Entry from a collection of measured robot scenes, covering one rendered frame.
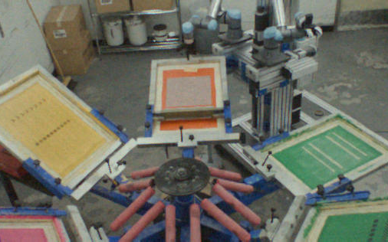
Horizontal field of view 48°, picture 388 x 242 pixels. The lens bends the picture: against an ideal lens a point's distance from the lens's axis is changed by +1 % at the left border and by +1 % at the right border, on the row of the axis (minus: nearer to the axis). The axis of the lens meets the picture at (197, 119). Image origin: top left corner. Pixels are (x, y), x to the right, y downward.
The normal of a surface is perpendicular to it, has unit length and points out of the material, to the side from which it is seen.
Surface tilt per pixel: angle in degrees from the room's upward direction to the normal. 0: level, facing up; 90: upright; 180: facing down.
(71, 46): 91
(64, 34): 90
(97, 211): 0
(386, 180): 0
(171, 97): 16
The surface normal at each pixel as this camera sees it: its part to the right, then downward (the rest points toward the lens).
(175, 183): -0.07, -0.82
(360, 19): 0.00, 0.58
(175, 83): -0.07, -0.63
